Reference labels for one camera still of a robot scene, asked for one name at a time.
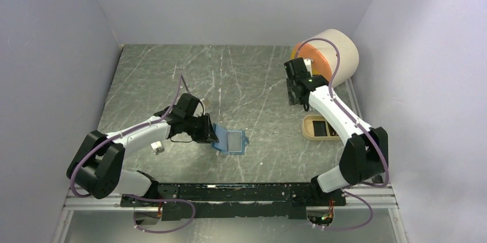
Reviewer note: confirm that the aluminium rail frame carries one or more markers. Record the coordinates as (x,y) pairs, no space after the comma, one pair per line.
(381,198)

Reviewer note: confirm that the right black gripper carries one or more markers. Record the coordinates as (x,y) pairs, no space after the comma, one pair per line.
(292,100)

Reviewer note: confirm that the small white plastic piece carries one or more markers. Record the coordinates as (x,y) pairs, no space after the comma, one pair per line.
(157,147)

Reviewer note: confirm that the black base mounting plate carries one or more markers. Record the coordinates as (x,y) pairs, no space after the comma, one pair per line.
(200,200)

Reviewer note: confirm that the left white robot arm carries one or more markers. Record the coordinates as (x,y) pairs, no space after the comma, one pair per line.
(96,170)

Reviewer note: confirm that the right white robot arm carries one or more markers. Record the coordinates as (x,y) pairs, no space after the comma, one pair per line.
(365,152)

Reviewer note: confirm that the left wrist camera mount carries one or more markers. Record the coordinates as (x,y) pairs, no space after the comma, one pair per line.
(205,104)

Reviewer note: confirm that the dark card in tray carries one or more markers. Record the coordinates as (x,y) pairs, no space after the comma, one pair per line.
(320,128)

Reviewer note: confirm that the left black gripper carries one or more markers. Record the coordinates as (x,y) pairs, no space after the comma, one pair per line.
(207,135)

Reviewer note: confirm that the blue card holder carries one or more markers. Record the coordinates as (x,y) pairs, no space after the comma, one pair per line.
(221,134)

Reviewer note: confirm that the grey VIP credit card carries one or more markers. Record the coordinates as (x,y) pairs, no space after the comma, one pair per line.
(235,142)

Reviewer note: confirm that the beige oval tray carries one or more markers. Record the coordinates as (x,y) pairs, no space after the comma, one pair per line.
(308,133)

